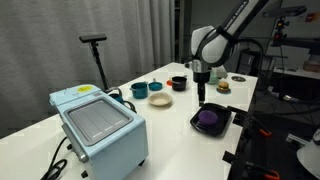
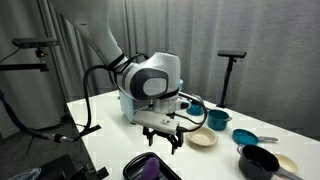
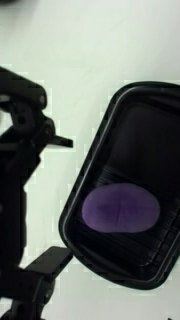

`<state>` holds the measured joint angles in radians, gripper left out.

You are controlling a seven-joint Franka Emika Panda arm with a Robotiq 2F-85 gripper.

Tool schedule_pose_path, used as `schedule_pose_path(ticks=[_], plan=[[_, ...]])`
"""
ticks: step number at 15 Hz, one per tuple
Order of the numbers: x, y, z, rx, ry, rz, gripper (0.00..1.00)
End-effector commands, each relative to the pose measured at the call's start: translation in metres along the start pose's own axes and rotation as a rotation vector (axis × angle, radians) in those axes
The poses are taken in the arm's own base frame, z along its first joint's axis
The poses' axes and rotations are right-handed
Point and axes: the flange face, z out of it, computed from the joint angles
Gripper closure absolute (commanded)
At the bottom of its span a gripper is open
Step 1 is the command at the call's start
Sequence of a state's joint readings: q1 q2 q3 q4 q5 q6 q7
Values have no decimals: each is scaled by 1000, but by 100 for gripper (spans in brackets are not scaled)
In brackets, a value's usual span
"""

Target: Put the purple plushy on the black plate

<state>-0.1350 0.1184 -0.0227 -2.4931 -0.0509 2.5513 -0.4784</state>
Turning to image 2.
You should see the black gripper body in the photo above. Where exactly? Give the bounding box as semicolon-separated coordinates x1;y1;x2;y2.
142;124;185;142

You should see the purple plushy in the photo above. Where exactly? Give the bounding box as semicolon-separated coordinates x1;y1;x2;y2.
141;156;161;180

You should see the black ridged tray plate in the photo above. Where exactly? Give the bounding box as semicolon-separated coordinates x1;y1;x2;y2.
122;151;183;180

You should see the small cream plate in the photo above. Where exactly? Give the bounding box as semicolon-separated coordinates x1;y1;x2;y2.
273;153;299;174

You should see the cream bowl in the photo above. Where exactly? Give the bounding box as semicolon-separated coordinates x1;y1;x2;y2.
186;125;219;148

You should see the teal toy kettle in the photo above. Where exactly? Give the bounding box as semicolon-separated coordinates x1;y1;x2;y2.
185;94;205;117

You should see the light blue toaster oven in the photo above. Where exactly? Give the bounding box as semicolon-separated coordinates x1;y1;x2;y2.
118;78;185;124

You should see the teal toy pot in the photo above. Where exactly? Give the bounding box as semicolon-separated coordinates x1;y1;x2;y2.
206;108;233;132

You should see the black tape strip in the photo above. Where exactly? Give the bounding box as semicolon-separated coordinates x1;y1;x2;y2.
79;124;102;137

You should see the teal toy frying pan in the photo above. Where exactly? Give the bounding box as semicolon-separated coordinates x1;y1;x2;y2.
232;128;279;146

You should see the black toy saucepan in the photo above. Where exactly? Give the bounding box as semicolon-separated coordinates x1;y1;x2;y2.
236;144;304;180

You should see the black stand with crossbar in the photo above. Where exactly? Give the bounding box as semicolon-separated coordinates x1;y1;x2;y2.
217;49;248;109

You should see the grey blue cloth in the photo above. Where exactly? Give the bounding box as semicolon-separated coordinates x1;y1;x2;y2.
6;167;43;180

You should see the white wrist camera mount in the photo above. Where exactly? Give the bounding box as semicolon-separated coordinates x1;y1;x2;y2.
131;110;181;136

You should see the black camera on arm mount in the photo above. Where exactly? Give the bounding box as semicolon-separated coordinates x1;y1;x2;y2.
0;37;60;73

